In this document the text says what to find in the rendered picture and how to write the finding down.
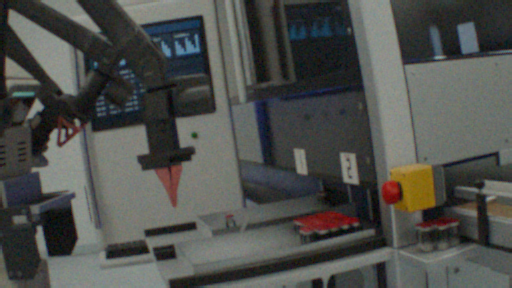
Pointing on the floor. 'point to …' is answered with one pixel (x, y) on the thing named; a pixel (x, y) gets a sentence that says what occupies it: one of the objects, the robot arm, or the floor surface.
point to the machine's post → (388, 126)
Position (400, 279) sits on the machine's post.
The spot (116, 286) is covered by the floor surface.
